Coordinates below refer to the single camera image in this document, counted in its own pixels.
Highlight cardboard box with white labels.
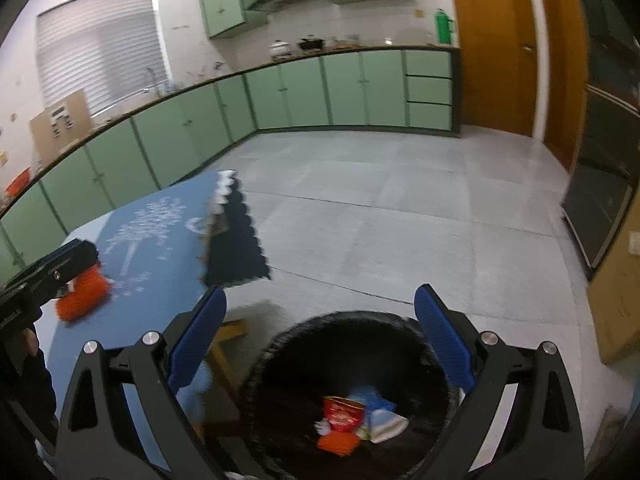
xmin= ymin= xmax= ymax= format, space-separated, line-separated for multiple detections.
xmin=29 ymin=88 xmax=91 ymax=162

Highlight person's left hand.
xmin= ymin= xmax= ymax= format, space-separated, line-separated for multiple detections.
xmin=21 ymin=327 xmax=43 ymax=361

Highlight green thermos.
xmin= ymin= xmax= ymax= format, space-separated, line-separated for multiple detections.
xmin=434 ymin=8 xmax=454 ymax=45

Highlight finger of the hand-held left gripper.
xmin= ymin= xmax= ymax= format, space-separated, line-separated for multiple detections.
xmin=30 ymin=280 xmax=71 ymax=306
xmin=20 ymin=239 xmax=99 ymax=288

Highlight range hood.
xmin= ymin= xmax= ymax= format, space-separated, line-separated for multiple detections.
xmin=247 ymin=0 xmax=321 ymax=14

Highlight white window blinds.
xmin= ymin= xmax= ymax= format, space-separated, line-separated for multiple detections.
xmin=35 ymin=0 xmax=171 ymax=117

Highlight person's left forearm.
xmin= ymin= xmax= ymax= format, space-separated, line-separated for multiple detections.
xmin=0 ymin=327 xmax=60 ymax=480

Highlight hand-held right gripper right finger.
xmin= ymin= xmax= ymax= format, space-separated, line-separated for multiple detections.
xmin=412 ymin=283 xmax=587 ymax=480

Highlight black glass cabinet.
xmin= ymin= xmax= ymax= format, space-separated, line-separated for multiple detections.
xmin=560 ymin=0 xmax=640 ymax=282

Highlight wooden table leg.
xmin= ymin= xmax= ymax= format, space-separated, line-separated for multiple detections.
xmin=192 ymin=317 xmax=249 ymax=436

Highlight green base cabinets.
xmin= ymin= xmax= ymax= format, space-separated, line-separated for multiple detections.
xmin=0 ymin=45 xmax=461 ymax=281

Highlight red basin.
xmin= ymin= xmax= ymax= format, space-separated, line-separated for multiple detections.
xmin=4 ymin=170 xmax=31 ymax=197

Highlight black bin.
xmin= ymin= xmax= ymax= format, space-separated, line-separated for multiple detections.
xmin=242 ymin=310 xmax=459 ymax=480

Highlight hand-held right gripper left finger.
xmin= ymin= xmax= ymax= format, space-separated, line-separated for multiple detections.
xmin=55 ymin=285 xmax=229 ymax=480

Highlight orange mesh net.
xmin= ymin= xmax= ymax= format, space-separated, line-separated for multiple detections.
xmin=54 ymin=265 xmax=111 ymax=322
xmin=317 ymin=432 xmax=362 ymax=457

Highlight red snack packet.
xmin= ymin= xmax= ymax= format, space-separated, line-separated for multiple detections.
xmin=322 ymin=395 xmax=368 ymax=433

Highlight plain cardboard box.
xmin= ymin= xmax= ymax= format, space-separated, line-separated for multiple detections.
xmin=587 ymin=230 xmax=640 ymax=367

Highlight wooden door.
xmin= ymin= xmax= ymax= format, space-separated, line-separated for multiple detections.
xmin=540 ymin=0 xmax=589 ymax=169
xmin=445 ymin=0 xmax=539 ymax=137

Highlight light blue table cover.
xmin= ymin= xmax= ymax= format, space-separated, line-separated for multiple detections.
xmin=34 ymin=210 xmax=217 ymax=472

